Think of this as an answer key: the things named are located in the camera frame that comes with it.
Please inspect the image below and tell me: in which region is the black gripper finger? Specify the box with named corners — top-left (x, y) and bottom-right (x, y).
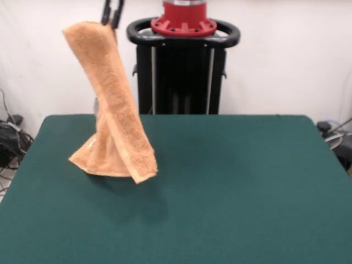
top-left (111, 0), bottom-right (125, 29)
top-left (100, 0), bottom-right (113, 25)

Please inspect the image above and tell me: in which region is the tan terry towel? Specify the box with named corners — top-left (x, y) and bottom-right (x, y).
top-left (62, 20), bottom-right (159, 184)

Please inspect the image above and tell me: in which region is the dark green table cloth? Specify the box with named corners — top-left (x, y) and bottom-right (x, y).
top-left (0, 114), bottom-right (352, 264)

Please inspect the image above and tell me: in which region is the black round base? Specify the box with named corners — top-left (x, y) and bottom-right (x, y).
top-left (324, 131), bottom-right (352, 171)

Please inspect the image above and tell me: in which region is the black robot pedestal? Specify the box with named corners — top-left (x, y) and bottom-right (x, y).
top-left (126, 16), bottom-right (241, 115)

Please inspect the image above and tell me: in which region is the black cable tangle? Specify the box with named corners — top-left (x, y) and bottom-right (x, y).
top-left (0, 87), bottom-right (35, 196)

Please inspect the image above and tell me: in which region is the blue cable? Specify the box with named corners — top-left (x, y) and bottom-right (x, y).
top-left (320, 117), bottom-right (352, 135)

